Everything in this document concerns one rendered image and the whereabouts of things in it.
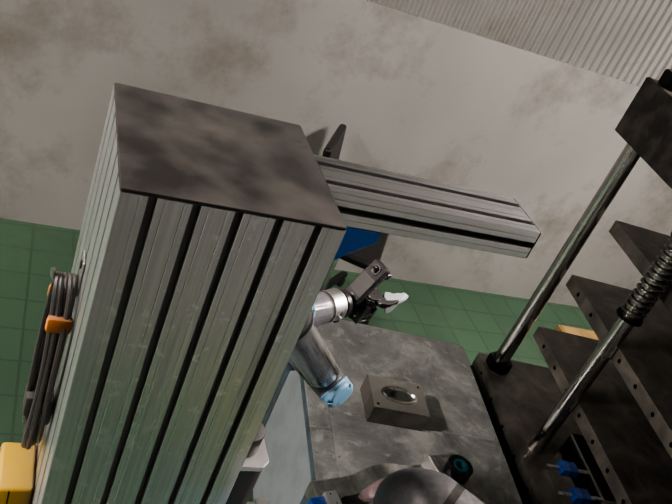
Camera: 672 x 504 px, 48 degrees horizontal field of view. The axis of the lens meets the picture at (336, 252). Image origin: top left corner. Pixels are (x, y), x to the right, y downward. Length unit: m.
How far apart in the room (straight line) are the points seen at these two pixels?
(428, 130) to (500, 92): 0.45
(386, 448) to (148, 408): 1.57
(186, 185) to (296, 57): 3.16
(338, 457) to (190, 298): 1.56
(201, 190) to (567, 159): 4.18
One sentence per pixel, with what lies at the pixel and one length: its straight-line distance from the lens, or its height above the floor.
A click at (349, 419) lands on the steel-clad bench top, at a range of 2.50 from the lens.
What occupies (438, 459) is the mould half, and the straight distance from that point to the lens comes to 2.37.
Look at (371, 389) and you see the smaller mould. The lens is 2.53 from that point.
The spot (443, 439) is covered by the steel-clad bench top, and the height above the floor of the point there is 0.80.
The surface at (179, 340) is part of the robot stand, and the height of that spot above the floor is 1.84.
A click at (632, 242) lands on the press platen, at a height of 1.54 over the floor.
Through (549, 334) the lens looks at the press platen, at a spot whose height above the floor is 1.04.
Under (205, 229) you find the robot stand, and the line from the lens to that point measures 0.81.
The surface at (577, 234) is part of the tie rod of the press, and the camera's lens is 2.80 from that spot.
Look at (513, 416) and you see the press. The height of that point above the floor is 0.79.
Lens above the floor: 2.42
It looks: 30 degrees down
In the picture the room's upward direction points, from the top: 24 degrees clockwise
